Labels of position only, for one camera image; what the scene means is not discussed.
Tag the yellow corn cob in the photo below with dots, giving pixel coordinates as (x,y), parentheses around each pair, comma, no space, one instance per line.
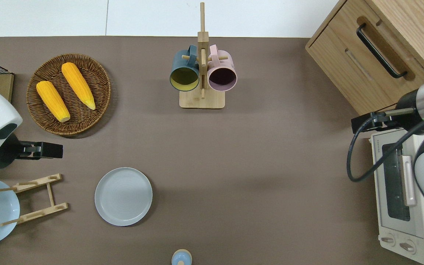
(78,85)
(53,101)

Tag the brown wicker basket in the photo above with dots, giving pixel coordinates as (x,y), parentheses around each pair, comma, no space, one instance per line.
(87,121)

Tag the wooden plate rack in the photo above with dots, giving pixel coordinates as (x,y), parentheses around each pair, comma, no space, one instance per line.
(39,213)

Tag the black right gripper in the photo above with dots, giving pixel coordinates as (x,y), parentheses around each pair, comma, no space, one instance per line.
(361,123)

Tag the oven knob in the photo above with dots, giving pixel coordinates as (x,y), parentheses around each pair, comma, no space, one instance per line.
(407,246)
(387,240)

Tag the white toaster oven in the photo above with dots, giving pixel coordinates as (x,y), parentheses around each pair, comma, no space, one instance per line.
(392,224)

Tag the pink mug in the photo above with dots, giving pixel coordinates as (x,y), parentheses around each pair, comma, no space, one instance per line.
(222,64)

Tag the gray plate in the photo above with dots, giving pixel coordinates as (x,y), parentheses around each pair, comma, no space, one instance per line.
(123,197)

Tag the dark blue mug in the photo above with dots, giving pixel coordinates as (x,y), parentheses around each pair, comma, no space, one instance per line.
(184,64)

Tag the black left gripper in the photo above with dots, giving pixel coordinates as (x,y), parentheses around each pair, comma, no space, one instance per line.
(52,151)

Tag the wooden cabinet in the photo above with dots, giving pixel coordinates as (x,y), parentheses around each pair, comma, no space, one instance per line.
(341,62)

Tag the small blue dome bell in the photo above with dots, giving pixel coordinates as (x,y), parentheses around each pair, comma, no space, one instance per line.
(181,257)

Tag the wooden mug tree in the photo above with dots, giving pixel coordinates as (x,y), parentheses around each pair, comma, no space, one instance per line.
(201,99)

